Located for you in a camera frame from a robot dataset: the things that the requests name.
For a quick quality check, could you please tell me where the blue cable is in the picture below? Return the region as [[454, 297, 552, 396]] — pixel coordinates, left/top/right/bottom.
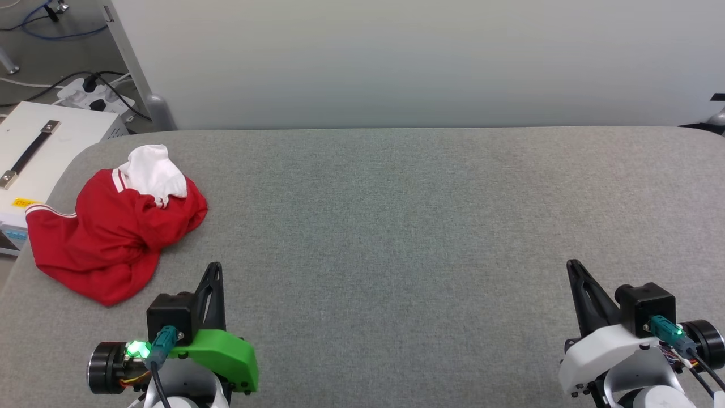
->
[[22, 0, 109, 41]]

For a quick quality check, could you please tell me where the black strap handle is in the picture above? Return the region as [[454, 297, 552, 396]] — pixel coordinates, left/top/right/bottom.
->
[[0, 120, 61, 189]]

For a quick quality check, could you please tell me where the grey metal partition post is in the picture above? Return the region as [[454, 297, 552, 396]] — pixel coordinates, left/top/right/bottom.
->
[[99, 0, 177, 132]]

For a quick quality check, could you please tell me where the grey metal leg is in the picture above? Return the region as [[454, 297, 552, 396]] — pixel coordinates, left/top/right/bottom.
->
[[0, 45, 20, 75]]

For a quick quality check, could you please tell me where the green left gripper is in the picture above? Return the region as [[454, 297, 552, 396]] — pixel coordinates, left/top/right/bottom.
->
[[87, 262, 259, 394]]

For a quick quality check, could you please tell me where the white equipment box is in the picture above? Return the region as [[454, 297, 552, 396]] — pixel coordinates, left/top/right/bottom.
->
[[0, 101, 130, 257]]

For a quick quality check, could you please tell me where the right camera cable teal plug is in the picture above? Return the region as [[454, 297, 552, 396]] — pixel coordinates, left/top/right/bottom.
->
[[646, 316, 725, 397]]

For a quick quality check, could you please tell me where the black power cable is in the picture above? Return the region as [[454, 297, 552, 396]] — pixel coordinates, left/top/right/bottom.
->
[[0, 71, 98, 108], [89, 71, 152, 121]]

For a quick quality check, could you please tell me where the white power strip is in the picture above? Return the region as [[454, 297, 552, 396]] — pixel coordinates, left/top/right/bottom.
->
[[57, 78, 137, 122]]

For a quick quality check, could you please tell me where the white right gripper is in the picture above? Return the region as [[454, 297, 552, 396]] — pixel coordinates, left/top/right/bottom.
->
[[558, 259, 725, 397]]

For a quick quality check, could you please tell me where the red and white shirt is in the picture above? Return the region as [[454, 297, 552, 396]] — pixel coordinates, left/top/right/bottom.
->
[[25, 144, 208, 307]]

